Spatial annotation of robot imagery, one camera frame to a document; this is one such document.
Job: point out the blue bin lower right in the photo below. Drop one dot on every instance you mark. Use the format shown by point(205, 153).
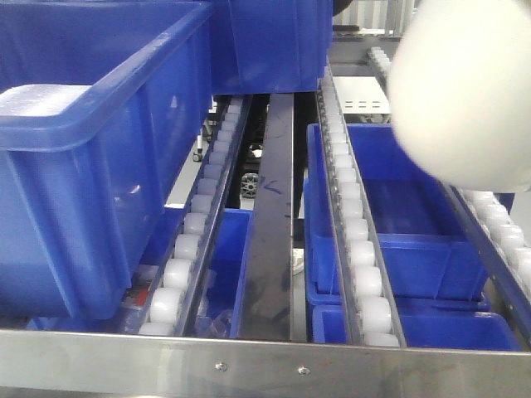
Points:
point(428, 257)

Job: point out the white roller track left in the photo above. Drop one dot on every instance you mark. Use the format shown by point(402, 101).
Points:
point(177, 291)

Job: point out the blue bin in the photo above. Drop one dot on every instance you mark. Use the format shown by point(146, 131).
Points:
point(214, 315)
point(428, 257)
point(429, 327)

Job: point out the steel front shelf beam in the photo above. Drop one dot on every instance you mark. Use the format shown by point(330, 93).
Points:
point(84, 364)

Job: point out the dark steel centre rail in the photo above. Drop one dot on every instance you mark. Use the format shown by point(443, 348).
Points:
point(266, 298)

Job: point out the white roller track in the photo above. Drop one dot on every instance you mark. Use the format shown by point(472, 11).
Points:
point(177, 291)
point(500, 242)
point(370, 312)

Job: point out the blue bin lower left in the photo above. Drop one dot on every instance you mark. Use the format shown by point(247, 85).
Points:
point(214, 315)

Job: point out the black caster wheel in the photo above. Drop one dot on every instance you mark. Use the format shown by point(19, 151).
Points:
point(249, 184)

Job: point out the blue crate top centre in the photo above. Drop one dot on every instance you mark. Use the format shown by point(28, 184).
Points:
point(261, 47)

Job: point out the large blue crate left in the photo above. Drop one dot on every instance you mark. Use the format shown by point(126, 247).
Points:
point(126, 86)

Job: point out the white roller track right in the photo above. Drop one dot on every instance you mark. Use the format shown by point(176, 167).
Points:
point(500, 242)

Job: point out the white roller track middle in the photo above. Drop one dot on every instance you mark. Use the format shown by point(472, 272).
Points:
point(370, 312)

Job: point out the blue bin lower front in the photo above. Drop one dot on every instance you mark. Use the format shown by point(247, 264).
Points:
point(429, 327)

